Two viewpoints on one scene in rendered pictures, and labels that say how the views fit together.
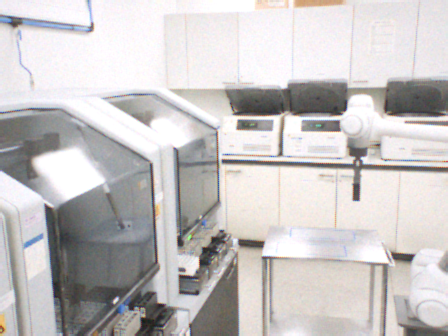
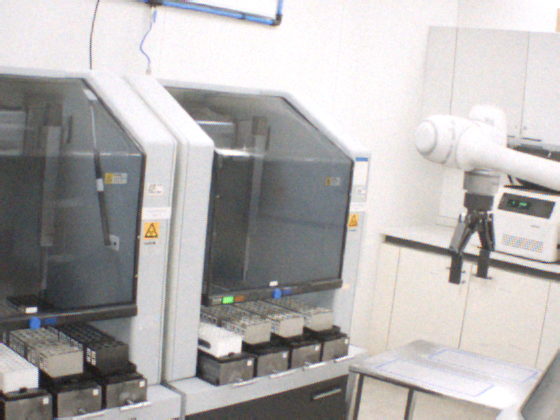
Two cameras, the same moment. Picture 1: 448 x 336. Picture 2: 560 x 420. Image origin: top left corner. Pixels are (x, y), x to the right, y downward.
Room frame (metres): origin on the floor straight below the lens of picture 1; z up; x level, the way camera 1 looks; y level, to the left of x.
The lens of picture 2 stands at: (0.14, -0.98, 1.54)
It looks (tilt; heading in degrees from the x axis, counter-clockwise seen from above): 8 degrees down; 27
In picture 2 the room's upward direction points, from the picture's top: 6 degrees clockwise
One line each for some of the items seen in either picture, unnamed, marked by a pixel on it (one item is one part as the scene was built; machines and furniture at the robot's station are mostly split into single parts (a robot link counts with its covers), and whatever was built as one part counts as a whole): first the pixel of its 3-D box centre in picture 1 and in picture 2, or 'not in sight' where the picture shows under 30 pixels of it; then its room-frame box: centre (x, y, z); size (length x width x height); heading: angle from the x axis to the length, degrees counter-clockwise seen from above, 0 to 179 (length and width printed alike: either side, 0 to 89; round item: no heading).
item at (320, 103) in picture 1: (317, 116); not in sight; (4.48, -0.86, 1.24); 0.62 x 0.56 x 0.69; 165
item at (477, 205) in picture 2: (357, 157); (477, 212); (1.96, -0.55, 1.36); 0.08 x 0.07 x 0.09; 164
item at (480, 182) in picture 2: (358, 140); (481, 181); (1.96, -0.55, 1.43); 0.09 x 0.09 x 0.06
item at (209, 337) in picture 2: (165, 264); (197, 335); (2.10, 0.29, 0.83); 0.30 x 0.10 x 0.06; 74
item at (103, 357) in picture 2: (149, 305); (110, 356); (1.68, 0.31, 0.85); 0.12 x 0.02 x 0.06; 164
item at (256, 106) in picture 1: (255, 118); (539, 198); (4.63, -0.30, 1.22); 0.62 x 0.56 x 0.64; 162
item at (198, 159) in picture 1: (154, 161); (234, 186); (2.36, 0.36, 1.28); 0.61 x 0.51 x 0.63; 164
